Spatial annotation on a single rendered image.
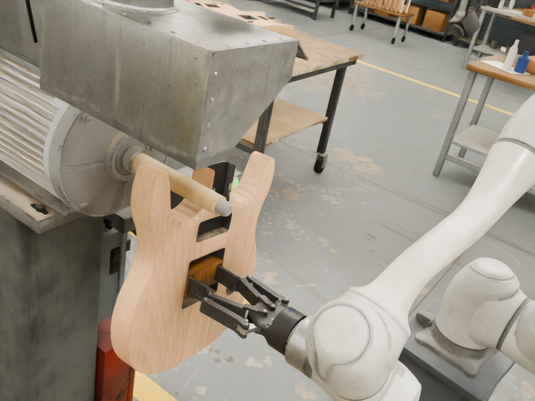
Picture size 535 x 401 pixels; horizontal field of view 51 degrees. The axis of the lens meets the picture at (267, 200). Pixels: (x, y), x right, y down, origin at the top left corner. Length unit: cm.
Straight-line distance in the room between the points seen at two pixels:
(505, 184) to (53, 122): 74
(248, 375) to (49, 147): 160
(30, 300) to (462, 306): 102
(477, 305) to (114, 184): 94
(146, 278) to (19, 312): 43
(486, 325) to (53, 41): 117
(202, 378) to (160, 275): 141
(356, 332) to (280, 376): 170
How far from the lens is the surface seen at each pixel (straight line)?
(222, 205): 86
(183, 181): 90
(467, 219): 94
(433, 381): 161
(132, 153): 96
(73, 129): 92
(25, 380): 142
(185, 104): 65
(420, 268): 80
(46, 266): 123
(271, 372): 239
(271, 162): 107
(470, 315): 153
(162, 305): 98
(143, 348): 100
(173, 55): 65
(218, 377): 233
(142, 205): 86
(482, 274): 150
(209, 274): 104
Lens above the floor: 168
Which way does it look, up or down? 28 degrees down
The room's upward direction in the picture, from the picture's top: 12 degrees clockwise
